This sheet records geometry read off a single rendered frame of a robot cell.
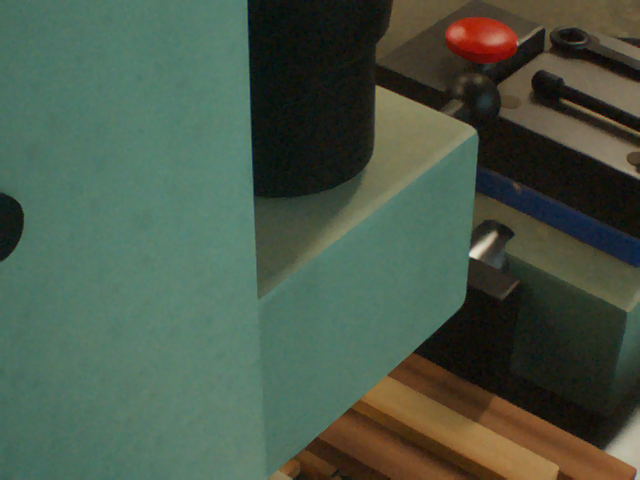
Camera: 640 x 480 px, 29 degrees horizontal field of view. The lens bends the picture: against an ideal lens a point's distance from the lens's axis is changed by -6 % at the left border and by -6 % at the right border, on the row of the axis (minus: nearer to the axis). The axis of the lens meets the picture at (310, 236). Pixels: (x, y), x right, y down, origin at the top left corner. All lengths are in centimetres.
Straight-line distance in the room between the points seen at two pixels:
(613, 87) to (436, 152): 19
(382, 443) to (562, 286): 10
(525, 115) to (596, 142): 3
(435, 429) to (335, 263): 12
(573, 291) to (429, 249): 13
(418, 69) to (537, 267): 9
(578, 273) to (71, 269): 33
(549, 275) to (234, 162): 29
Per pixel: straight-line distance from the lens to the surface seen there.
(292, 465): 45
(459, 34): 52
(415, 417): 45
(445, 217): 38
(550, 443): 45
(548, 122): 52
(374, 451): 44
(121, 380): 23
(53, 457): 22
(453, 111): 44
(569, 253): 51
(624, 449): 52
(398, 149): 37
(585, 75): 55
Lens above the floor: 128
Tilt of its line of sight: 38 degrees down
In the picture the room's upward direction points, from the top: straight up
